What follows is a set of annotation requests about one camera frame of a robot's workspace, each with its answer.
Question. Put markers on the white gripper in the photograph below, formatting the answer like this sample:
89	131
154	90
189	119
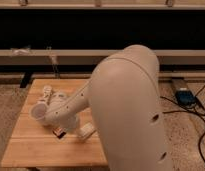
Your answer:
69	125

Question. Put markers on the white sponge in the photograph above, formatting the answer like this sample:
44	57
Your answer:
86	131

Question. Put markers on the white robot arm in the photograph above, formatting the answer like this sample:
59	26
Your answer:
124	99

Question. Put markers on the small dark brown box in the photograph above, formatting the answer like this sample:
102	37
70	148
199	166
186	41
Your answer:
59	132

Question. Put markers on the white plastic cup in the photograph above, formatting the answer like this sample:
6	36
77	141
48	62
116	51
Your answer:
38	112

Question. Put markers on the wooden table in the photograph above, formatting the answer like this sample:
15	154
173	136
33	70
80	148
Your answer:
32	145

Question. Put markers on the blue power adapter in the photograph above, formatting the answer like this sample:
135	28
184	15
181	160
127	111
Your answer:
185	97

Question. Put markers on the long metal rail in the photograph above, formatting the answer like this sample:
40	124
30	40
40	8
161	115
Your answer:
82	57

